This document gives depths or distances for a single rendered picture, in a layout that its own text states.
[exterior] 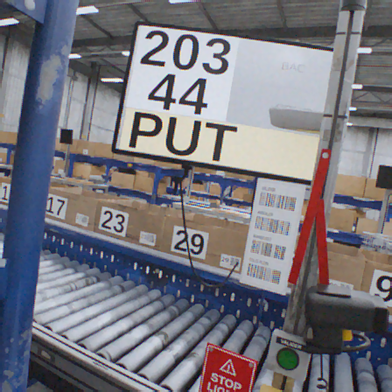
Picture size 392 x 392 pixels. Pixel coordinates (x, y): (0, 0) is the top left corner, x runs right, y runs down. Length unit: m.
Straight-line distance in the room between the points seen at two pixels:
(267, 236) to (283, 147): 0.20
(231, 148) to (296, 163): 0.14
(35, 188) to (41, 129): 0.04
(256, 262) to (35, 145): 0.44
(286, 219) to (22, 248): 0.43
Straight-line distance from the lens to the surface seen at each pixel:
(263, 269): 0.58
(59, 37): 0.26
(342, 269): 1.18
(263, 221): 0.57
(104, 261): 1.51
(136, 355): 0.89
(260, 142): 0.66
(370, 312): 0.52
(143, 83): 0.71
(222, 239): 1.23
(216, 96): 0.68
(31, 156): 0.24
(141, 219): 1.40
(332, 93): 0.59
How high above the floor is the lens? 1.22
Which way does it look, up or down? 3 degrees down
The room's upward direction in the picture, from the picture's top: 9 degrees clockwise
